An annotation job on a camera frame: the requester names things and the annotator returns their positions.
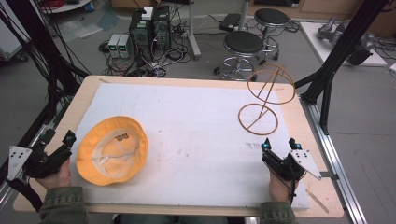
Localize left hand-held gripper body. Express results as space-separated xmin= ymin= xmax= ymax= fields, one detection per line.
xmin=7 ymin=143 xmax=73 ymax=182

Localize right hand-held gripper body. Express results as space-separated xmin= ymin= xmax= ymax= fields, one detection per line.
xmin=261 ymin=149 xmax=323 ymax=182

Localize copper wire hat stand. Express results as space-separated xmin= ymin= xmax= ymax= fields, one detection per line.
xmin=237 ymin=63 xmax=296 ymax=137

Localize yellow bucket hat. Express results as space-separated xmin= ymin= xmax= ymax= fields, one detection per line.
xmin=76 ymin=116 xmax=150 ymax=188

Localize person's right hand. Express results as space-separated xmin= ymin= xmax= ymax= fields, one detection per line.
xmin=268 ymin=171 xmax=300 ymax=203

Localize person's left hand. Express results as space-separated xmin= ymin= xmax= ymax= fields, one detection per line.
xmin=36 ymin=158 xmax=74 ymax=191

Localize thin wooden stick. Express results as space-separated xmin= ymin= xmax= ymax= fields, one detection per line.
xmin=304 ymin=188 xmax=331 ymax=215

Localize white foam mat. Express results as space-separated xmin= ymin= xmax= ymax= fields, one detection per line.
xmin=68 ymin=82 xmax=311 ymax=210

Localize grey equipment case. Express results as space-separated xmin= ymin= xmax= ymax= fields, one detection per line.
xmin=0 ymin=18 xmax=30 ymax=63

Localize grey power supply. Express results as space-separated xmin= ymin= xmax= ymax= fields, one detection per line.
xmin=107 ymin=34 xmax=122 ymax=59
xmin=118 ymin=34 xmax=134 ymax=60

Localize black stool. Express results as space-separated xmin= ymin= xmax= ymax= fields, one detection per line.
xmin=253 ymin=7 xmax=290 ymax=62
xmin=213 ymin=30 xmax=266 ymax=83

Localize white board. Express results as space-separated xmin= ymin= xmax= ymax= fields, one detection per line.
xmin=299 ymin=21 xmax=388 ymax=68

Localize clear plastic sheet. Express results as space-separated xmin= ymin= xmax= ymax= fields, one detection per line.
xmin=57 ymin=19 xmax=105 ymax=42

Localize person's legs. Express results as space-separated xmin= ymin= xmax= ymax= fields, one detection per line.
xmin=113 ymin=213 xmax=247 ymax=224

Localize black computer tower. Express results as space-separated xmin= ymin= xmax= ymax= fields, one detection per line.
xmin=128 ymin=10 xmax=155 ymax=62
xmin=151 ymin=5 xmax=173 ymax=51

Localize black flat device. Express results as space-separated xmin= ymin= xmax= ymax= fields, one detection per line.
xmin=218 ymin=12 xmax=242 ymax=33

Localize white round table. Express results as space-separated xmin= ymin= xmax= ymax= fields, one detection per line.
xmin=39 ymin=0 xmax=95 ymax=15

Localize white box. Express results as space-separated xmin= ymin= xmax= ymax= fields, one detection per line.
xmin=141 ymin=6 xmax=155 ymax=21

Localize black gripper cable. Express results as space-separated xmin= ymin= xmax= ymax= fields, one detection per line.
xmin=270 ymin=166 xmax=298 ymax=207

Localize aluminium rail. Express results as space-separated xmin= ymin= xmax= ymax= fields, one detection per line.
xmin=0 ymin=102 xmax=68 ymax=213
xmin=299 ymin=95 xmax=369 ymax=224

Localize black wrist strap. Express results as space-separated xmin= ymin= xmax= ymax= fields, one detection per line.
xmin=5 ymin=177 xmax=44 ymax=213

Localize grey metal bracket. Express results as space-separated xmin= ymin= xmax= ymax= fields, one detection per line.
xmin=318 ymin=170 xmax=340 ymax=182

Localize black frame stand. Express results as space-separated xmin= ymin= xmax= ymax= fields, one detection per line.
xmin=0 ymin=0 xmax=92 ymax=132
xmin=293 ymin=0 xmax=390 ymax=136

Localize tangle of black cables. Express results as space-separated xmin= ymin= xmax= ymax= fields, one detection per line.
xmin=98 ymin=18 xmax=194 ymax=78

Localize grey metal stand post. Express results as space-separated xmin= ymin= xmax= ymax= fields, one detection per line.
xmin=186 ymin=0 xmax=203 ymax=61

